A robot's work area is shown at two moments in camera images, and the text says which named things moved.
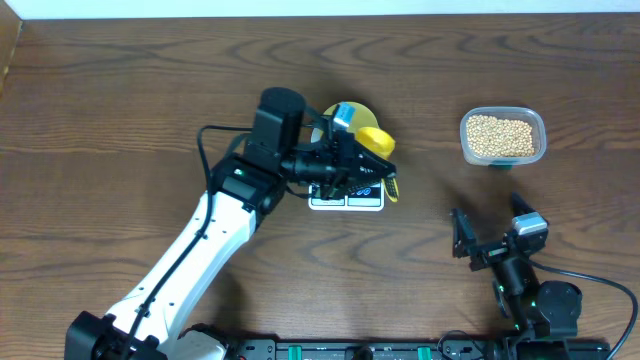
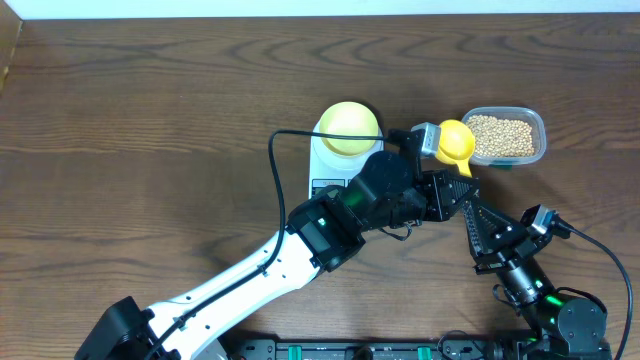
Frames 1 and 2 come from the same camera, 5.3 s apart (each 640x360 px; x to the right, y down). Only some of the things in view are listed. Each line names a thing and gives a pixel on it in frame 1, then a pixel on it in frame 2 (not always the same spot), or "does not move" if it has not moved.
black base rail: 453,348 does not move
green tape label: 501,167 does not move
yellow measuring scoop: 383,143 → 456,144
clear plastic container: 502,135 does not move
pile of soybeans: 488,136 does not move
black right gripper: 464,234 → 507,237
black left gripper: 339,156 → 431,204
